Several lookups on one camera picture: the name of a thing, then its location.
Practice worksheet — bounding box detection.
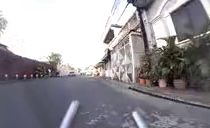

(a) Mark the small leafy tree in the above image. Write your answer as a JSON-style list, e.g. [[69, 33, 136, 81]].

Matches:
[[46, 51, 63, 68]]

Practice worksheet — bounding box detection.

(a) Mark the group of potted plants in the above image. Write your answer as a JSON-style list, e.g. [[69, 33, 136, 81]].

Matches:
[[137, 31, 210, 93]]

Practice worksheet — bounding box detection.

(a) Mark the robot's own part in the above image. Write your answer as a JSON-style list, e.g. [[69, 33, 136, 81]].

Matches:
[[131, 110, 148, 128], [59, 99, 81, 128]]

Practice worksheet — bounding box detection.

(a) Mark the white building with latticed gate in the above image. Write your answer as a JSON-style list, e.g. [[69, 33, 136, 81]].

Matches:
[[94, 13, 147, 84]]

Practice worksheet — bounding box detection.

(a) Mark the row of white bollards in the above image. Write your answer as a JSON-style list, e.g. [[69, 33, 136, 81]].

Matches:
[[0, 72, 41, 80]]

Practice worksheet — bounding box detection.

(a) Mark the grey asphalt road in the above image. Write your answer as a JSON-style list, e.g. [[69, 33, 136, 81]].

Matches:
[[0, 75, 210, 128]]

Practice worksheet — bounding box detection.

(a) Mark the long red wall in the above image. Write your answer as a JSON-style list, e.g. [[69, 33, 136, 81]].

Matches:
[[0, 46, 57, 80]]

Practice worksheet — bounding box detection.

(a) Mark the dark kerb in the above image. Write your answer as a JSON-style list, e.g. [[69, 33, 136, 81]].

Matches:
[[127, 85, 210, 111]]

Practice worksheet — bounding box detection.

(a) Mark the white vehicle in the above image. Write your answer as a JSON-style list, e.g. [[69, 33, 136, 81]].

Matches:
[[67, 70, 77, 77]]

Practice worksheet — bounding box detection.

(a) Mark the white building with dark window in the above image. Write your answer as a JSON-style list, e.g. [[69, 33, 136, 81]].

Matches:
[[127, 0, 210, 89]]

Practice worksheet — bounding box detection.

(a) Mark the grey pavement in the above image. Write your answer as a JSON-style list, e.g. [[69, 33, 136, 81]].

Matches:
[[129, 81, 210, 108]]

